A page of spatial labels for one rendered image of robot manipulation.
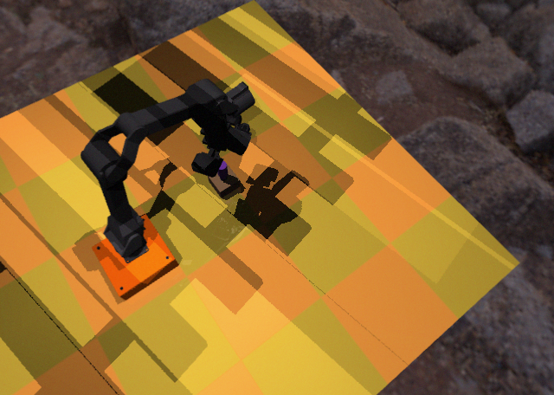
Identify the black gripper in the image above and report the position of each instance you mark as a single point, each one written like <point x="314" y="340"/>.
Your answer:
<point x="209" y="163"/>

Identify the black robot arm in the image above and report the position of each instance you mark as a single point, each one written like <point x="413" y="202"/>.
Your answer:
<point x="205" y="103"/>

